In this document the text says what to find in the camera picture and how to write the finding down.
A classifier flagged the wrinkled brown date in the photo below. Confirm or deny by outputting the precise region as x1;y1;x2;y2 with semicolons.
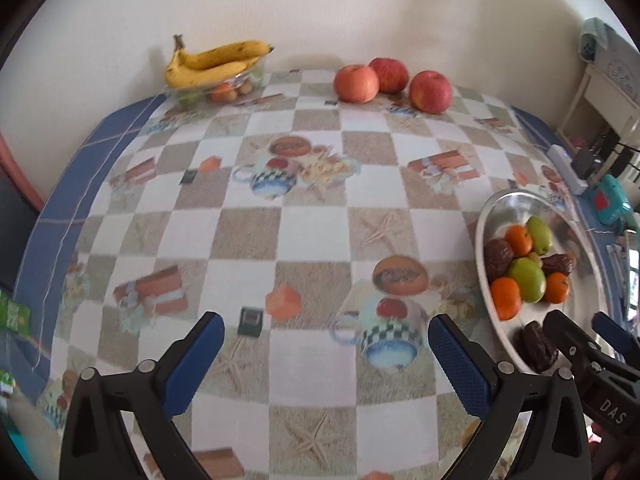
541;254;577;276
483;239;515;281
517;321;560;373

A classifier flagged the large orange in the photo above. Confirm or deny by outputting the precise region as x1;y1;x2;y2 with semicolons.
489;276;522;322

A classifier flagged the red speckled apple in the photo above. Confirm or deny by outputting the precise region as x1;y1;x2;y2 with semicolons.
409;71;453;114

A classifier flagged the yellow banana bunch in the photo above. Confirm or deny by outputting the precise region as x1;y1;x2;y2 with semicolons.
165;35;275;90

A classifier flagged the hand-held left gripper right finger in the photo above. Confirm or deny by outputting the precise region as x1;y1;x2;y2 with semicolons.
427;312;593;480

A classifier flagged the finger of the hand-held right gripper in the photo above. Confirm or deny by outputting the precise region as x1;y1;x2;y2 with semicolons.
592;311;640;368
542;310;603;386

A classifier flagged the white power strip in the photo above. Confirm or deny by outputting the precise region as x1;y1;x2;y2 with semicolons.
546;145;588;195

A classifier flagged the small orange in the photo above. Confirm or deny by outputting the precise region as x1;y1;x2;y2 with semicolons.
544;272;572;305
504;225;533;257

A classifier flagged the checkered printed tablecloth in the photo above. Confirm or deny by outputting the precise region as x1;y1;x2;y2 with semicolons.
12;67;601;480

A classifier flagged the black power adapter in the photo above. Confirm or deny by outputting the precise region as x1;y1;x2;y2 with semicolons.
571;147;601;181

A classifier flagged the clear plastic container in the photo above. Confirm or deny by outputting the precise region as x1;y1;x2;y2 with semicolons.
167;55;268;108

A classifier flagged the pale cardboard box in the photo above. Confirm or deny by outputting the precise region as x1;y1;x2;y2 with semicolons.
592;25;640;106

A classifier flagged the white shelf unit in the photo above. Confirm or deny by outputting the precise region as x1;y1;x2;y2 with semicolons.
555;62;640;186

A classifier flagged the teal plastic gadget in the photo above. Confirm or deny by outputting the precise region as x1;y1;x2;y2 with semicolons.
590;175;633;226

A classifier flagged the pale pink apple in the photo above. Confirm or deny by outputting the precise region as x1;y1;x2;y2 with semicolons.
334;65;380;104

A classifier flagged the dark red apple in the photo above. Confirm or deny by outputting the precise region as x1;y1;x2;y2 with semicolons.
369;57;410;94

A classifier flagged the silver metal tray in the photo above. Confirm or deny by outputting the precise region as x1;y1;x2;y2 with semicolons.
474;189;610;376

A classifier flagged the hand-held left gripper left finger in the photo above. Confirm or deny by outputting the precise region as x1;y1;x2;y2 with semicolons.
59;311;226;480

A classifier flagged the pink chair frame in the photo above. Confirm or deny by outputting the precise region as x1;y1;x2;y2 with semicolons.
0;132;46;211

